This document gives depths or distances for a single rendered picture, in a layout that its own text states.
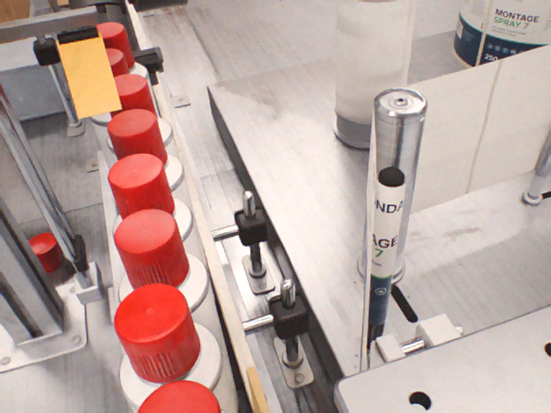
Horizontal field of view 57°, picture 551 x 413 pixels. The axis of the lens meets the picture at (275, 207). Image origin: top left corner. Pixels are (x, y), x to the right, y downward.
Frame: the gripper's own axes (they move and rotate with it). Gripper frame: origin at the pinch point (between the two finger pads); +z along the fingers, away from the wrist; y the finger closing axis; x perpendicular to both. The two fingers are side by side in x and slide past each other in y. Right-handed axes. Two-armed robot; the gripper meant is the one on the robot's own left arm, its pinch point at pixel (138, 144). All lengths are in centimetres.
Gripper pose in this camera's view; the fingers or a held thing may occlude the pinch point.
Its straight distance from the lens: 59.3
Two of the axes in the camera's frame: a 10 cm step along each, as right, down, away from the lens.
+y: 9.4, -2.7, 1.8
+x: -2.0, -0.3, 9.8
